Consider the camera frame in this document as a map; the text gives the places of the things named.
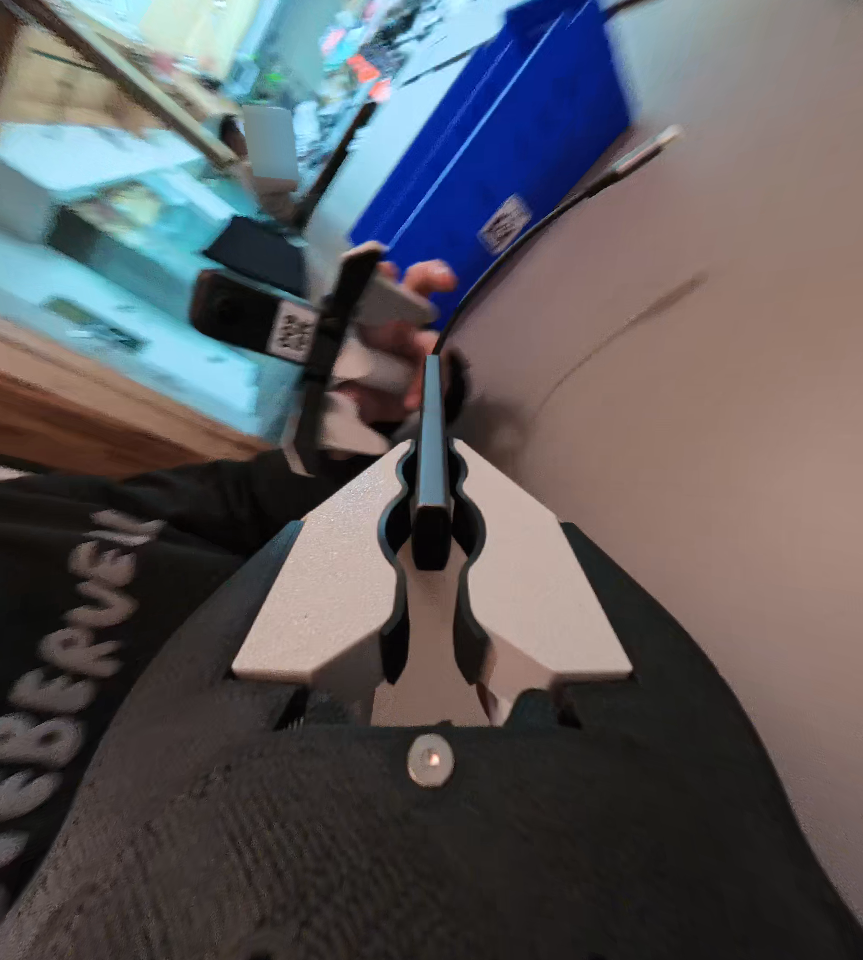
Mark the grey USB hub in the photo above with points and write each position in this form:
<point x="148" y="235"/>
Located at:
<point x="431" y="465"/>

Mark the person's left hand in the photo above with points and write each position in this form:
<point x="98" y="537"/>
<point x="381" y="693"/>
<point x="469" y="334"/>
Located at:
<point x="401" y="339"/>

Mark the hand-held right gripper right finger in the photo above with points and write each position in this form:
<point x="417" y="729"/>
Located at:
<point x="544" y="600"/>

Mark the blue plastic bin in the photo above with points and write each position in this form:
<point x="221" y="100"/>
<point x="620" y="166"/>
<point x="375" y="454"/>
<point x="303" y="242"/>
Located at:
<point x="506" y="135"/>

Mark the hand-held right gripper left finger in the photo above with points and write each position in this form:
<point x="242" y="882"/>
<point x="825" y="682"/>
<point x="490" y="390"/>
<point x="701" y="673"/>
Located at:
<point x="326" y="592"/>

